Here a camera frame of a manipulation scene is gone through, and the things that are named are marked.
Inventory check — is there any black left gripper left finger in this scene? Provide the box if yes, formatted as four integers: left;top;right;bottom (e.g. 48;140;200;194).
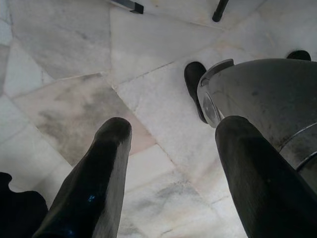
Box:
32;117;133;238

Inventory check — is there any dark grey robot leg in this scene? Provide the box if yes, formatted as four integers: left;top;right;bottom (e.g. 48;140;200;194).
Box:
197;58;317;172

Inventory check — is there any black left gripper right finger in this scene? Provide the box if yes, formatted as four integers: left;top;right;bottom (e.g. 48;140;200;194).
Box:
214;115;317;238

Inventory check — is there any black robot foot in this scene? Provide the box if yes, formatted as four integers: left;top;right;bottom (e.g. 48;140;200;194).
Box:
184;61;209;123
287;50;312;61

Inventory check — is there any black square metal bar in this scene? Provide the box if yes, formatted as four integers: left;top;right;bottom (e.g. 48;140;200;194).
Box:
110;0;144;14

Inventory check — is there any navy blue garment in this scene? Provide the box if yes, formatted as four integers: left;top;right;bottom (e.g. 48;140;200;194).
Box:
0;172;49;238

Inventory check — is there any black folding chair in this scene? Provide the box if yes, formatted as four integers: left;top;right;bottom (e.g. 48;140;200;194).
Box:
212;0;230;22

